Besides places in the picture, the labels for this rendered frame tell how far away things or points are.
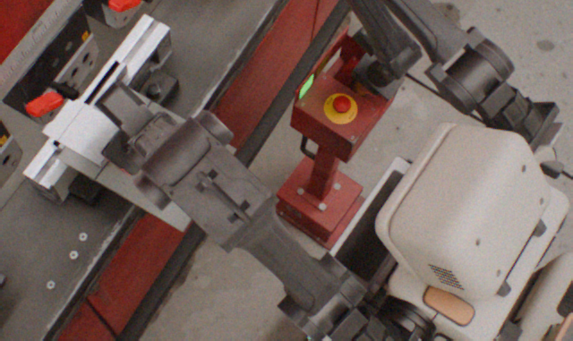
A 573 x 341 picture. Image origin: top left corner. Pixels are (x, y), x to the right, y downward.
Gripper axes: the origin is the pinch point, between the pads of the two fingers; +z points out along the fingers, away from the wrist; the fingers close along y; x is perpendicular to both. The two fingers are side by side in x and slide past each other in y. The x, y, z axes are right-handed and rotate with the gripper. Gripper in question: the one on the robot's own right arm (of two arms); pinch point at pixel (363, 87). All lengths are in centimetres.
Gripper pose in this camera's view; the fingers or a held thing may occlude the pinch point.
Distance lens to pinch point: 184.4
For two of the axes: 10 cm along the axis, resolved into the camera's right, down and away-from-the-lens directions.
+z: -2.7, 2.3, 9.3
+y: -7.7, -6.3, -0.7
